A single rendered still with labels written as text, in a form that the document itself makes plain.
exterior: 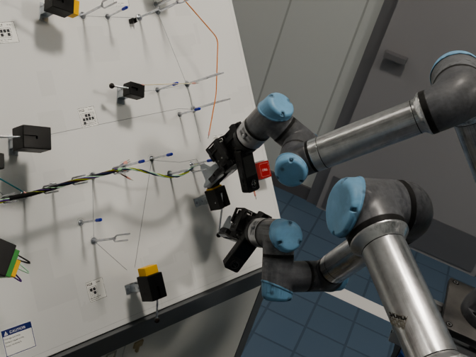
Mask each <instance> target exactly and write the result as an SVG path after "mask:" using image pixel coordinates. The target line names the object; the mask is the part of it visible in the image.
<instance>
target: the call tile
mask: <svg viewBox="0 0 476 357"><path fill-rule="evenodd" d="M255 165H256V171H257V175H258V178H259V180H260V179H265V178H268V177H271V170H270V166H269V162H268V160H267V161H262V162H259V163H255Z"/></svg>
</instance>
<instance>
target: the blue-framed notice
mask: <svg viewBox="0 0 476 357"><path fill-rule="evenodd" d="M0 332H1V338H2V341H3V345H4V350H5V354H6V357H11V356H14V355H16V354H18V353H22V352H24V351H27V350H29V349H32V348H35V347H36V346H37V344H36V341H35V335H34V332H33V326H32V322H31V320H30V321H28V322H24V323H22V324H19V325H16V326H14V327H10V328H8V329H5V330H2V331H0Z"/></svg>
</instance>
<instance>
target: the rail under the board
mask: <svg viewBox="0 0 476 357"><path fill-rule="evenodd" d="M261 274H262V267H261V268H258V269H256V270H254V271H251V272H249V273H246V274H244V275H242V276H240V277H237V278H234V279H232V280H229V281H227V282H226V283H223V284H220V285H218V286H215V287H214V288H211V289H209V290H206V291H203V292H201V293H198V294H197V295H194V296H192V297H189V298H187V299H185V300H182V301H180V302H177V303H175V304H173V305H170V306H168V307H165V308H163V309H161V310H158V318H159V323H155V322H154V319H155V318H156V312H153V313H151V314H149V315H146V316H144V317H141V318H139V319H136V320H135V321H132V322H129V323H127V324H124V325H123V326H121V327H118V328H115V329H113V330H110V331H107V332H106V333H104V334H101V335H98V336H96V337H94V338H92V339H89V340H87V341H84V342H82V343H80V344H77V345H75V346H72V347H70V348H67V349H65V350H63V351H60V352H58V353H55V354H53V355H51V356H48V357H101V356H104V355H106V354H107V353H110V352H112V351H114V350H117V349H119V348H121V347H124V346H126V345H128V344H131V343H132V342H134V341H137V340H139V339H141V338H144V337H146V336H148V335H150V334H153V333H155V332H157V331H159V330H161V329H164V328H166V327H169V326H171V325H172V324H175V323H177V322H180V321H182V320H184V319H186V318H188V317H191V316H193V315H196V314H198V313H199V312H202V311H204V310H206V309H209V308H211V307H213V306H216V305H218V304H220V303H222V302H224V301H226V300H229V299H231V298H234V297H236V296H238V295H241V294H242V293H245V292H246V291H249V290H251V289H253V288H256V287H258V286H260V285H261Z"/></svg>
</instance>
